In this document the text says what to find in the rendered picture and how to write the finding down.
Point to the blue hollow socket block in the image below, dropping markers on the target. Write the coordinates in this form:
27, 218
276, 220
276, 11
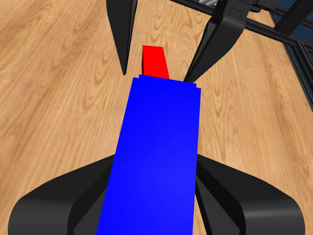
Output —
156, 159

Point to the black table frame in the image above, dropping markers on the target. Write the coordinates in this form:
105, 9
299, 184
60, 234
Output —
288, 31

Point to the thin red peg bar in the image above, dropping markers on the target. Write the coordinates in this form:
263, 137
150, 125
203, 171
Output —
155, 61

